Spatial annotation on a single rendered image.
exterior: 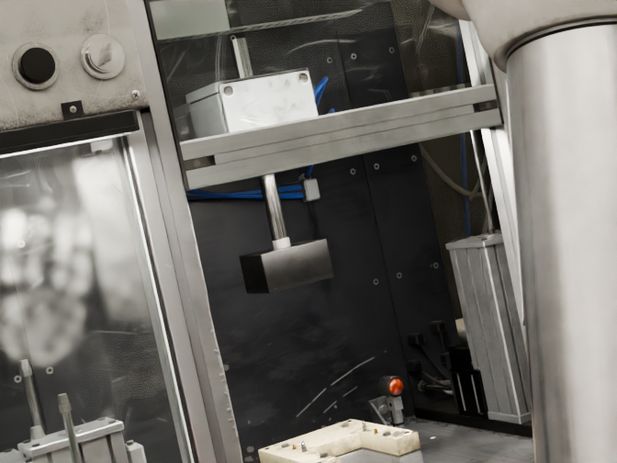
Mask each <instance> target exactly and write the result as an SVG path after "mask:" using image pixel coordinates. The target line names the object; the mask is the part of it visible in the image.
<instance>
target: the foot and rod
mask: <svg viewBox="0 0 617 463"><path fill-rule="evenodd" d="M258 177H259V182H260V187H261V190H262V195H263V200H264V207H265V212H266V216H267V220H268V225H269V229H270V233H271V238H272V242H273V247H274V248H272V249H267V250H263V251H260V252H256V253H252V254H246V255H242V256H239V258H240V262H241V270H242V274H243V279H244V283H245V287H246V292H247V294H271V293H274V292H277V291H281V290H285V289H288V288H294V287H298V286H302V285H305V284H308V283H312V282H316V281H320V280H322V279H326V278H330V277H334V274H333V270H332V266H331V258H330V253H329V249H328V245H327V240H326V239H321V240H311V241H301V242H297V243H290V241H289V237H288V232H287V227H286V220H285V215H284V211H283V207H282V202H281V198H280V194H279V189H278V184H277V180H276V176H275V173H272V174H268V175H260V176H258Z"/></svg>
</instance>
